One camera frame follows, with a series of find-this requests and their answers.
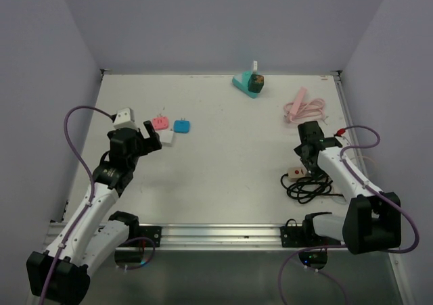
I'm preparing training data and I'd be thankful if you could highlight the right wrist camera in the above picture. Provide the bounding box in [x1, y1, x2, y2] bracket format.
[334, 128, 346, 137]

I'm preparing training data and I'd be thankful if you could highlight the purple cable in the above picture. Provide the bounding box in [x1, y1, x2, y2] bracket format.
[37, 105, 156, 305]
[277, 125, 421, 305]

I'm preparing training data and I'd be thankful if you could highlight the dark green cube charger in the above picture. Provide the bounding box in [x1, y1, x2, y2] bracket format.
[248, 74, 265, 93]

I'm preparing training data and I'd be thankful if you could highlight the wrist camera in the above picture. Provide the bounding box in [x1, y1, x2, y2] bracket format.
[113, 108, 137, 130]
[334, 128, 346, 137]

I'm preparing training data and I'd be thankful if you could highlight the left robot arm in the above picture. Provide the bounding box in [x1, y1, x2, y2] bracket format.
[26, 121, 162, 304]

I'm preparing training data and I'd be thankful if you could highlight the pink plug adapter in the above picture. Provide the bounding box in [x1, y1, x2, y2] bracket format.
[152, 116, 169, 131]

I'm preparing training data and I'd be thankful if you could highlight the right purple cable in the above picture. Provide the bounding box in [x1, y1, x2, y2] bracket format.
[277, 125, 421, 305]

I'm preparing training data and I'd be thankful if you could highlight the pink power cord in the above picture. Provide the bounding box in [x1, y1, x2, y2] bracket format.
[283, 97, 329, 125]

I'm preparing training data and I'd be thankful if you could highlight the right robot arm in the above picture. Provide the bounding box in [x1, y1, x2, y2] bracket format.
[294, 121, 401, 254]

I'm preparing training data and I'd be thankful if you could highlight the pink power strip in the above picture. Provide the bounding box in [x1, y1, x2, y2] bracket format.
[287, 87, 307, 122]

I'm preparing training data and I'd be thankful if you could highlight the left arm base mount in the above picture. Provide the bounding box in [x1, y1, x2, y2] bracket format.
[114, 226, 162, 270]

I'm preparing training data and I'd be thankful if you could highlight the white plug adapter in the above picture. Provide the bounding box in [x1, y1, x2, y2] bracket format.
[159, 130, 175, 147]

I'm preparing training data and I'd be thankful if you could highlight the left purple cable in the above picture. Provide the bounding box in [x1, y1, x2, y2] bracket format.
[37, 105, 156, 305]

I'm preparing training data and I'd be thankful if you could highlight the blue plug adapter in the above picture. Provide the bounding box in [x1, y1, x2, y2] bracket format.
[173, 118, 191, 134]

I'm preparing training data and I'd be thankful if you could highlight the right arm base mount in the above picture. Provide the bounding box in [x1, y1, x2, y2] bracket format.
[279, 218, 341, 270]

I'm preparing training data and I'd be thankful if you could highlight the aluminium front rail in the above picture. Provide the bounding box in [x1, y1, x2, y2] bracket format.
[42, 222, 400, 252]

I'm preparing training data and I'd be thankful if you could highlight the beige power strip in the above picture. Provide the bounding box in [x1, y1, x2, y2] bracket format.
[287, 166, 311, 182]

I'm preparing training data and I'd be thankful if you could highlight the teal triangular power strip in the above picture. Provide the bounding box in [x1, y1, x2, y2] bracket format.
[232, 71, 259, 99]

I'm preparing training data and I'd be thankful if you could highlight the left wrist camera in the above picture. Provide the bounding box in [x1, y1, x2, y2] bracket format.
[113, 108, 137, 130]

